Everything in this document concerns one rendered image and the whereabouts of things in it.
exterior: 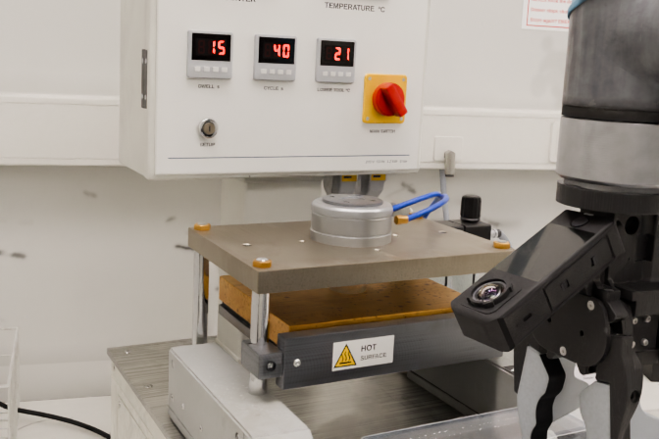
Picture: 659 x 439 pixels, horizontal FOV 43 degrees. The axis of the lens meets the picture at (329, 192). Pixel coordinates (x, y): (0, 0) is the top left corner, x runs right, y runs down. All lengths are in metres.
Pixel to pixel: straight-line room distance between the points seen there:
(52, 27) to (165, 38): 0.45
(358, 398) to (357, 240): 0.20
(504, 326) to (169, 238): 0.89
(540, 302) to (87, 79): 0.91
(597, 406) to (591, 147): 0.16
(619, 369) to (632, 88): 0.17
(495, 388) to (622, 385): 0.30
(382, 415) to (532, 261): 0.38
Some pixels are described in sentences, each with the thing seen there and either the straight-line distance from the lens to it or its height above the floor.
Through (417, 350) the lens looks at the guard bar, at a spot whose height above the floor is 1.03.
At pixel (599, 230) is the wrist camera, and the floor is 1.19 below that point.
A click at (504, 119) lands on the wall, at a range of 1.42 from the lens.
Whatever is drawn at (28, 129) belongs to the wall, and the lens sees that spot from 1.25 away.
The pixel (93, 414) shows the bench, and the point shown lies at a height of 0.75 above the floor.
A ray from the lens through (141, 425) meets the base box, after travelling 0.94.
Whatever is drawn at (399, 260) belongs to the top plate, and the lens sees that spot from 0.75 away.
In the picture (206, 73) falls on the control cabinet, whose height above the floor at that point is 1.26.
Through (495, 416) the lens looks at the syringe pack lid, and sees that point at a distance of 0.71.
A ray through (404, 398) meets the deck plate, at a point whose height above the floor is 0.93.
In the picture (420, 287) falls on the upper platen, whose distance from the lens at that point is 0.86.
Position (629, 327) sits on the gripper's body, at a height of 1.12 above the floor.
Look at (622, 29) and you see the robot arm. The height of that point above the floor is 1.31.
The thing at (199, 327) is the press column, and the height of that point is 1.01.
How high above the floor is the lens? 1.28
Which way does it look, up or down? 9 degrees down
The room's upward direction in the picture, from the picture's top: 3 degrees clockwise
